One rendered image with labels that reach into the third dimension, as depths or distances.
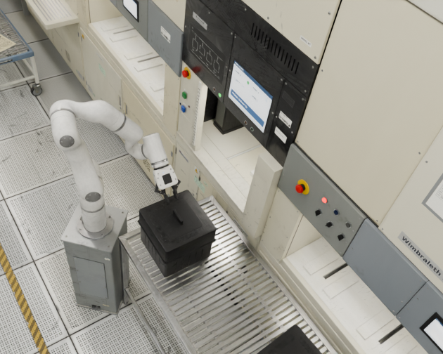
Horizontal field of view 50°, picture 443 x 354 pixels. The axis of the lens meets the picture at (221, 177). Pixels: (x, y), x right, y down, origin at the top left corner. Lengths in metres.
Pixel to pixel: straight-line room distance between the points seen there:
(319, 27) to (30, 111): 3.20
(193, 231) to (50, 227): 1.54
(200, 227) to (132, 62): 1.57
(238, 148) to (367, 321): 1.23
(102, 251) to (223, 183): 0.76
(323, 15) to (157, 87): 1.79
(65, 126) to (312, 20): 1.03
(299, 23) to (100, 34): 2.25
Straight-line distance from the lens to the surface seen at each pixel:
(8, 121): 4.44
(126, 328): 3.20
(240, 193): 2.70
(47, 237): 3.59
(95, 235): 2.62
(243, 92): 2.21
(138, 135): 2.16
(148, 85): 3.34
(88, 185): 2.28
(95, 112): 2.04
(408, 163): 1.66
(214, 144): 2.93
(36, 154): 4.12
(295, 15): 1.83
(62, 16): 4.13
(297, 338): 2.16
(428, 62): 1.51
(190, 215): 2.39
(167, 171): 2.29
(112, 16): 4.00
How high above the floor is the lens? 2.93
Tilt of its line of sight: 48 degrees down
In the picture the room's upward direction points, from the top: 11 degrees clockwise
